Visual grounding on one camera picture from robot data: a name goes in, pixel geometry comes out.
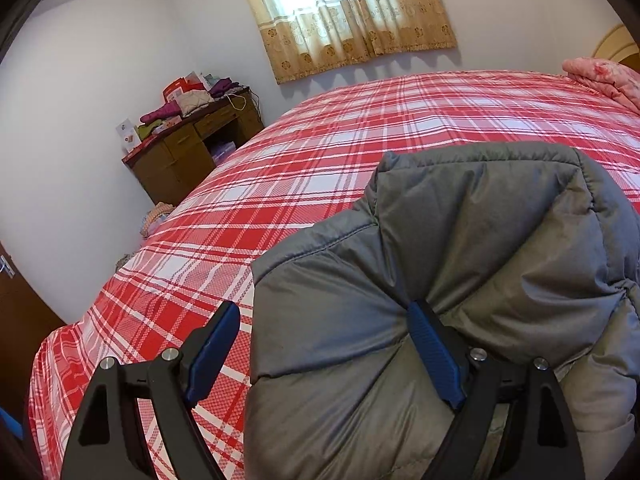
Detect folded clothes inside desk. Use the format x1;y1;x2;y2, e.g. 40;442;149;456
210;140;237;166

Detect pile of clothes on desk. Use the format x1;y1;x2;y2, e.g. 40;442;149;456
137;76;251;141

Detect grey puffer jacket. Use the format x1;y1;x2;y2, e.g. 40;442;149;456
244;141;640;480

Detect heap of clothes on floor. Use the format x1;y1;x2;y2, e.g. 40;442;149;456
139;202;175;238

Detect red box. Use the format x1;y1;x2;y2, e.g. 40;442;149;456
161;77;201;107

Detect white printed card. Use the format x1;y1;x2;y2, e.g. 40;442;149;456
115;119;139;154

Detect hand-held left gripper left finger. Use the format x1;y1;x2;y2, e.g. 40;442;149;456
60;300;241;480

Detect brown wooden desk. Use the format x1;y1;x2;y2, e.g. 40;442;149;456
121;87;265;206

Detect wooden headboard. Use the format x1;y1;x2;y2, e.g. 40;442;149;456
592;24;640;68

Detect blue object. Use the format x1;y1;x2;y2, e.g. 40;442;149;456
0;406;24;442

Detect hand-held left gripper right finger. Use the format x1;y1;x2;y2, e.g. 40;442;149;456
406;298;586;480

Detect pink quilted blanket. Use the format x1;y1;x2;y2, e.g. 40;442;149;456
561;56;640;113

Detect bed with red plaid sheet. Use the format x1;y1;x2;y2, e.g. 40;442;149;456
27;70;640;480

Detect brown wooden door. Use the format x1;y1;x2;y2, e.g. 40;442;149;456
0;240;68;431

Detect beige patterned curtain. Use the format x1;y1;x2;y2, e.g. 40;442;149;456
231;0;457;85

